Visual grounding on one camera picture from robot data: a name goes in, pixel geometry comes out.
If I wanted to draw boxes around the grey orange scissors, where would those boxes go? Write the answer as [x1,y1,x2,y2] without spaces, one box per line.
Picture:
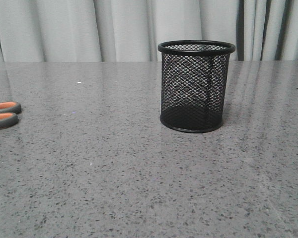
[0,102,21,129]

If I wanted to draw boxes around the grey curtain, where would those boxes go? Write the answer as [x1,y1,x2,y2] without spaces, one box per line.
[0,0,298,62]

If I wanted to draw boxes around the black mesh pen holder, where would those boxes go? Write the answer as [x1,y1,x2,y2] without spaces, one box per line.
[157,40,235,133]

